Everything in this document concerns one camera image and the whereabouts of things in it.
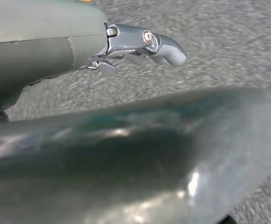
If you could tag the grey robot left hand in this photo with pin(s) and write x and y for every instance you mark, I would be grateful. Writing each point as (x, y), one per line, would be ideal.
(32, 46)

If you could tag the grey robot body shell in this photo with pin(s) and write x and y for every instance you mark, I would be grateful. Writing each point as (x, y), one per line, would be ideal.
(126, 170)

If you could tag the yellow floor tape square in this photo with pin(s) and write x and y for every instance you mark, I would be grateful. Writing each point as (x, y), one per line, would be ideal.
(87, 1)

